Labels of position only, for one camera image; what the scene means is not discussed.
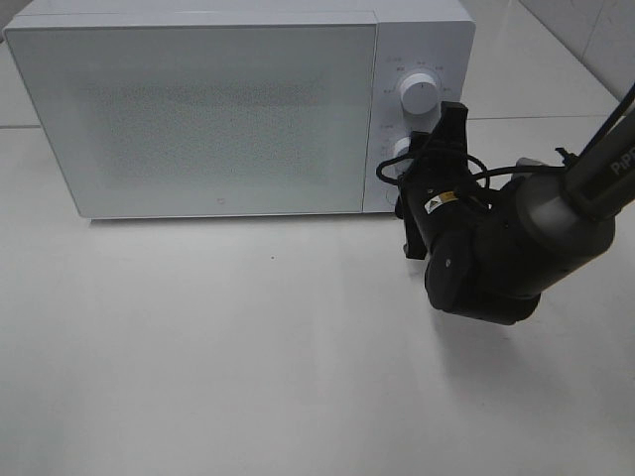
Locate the round white door button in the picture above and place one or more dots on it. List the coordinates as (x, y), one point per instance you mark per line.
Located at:
(392, 194)

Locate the upper white power knob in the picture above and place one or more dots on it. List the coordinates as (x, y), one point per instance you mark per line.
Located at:
(419, 93)

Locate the white microwave door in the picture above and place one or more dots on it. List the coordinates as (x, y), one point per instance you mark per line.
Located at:
(183, 122)

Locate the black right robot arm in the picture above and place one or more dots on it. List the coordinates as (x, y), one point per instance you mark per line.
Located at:
(494, 240)

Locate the white microwave oven body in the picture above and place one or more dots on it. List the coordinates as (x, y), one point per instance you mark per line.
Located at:
(435, 37)

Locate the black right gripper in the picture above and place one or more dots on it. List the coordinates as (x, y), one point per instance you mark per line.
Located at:
(445, 188)

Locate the white timer knob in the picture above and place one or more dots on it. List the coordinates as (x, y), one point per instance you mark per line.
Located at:
(401, 148)

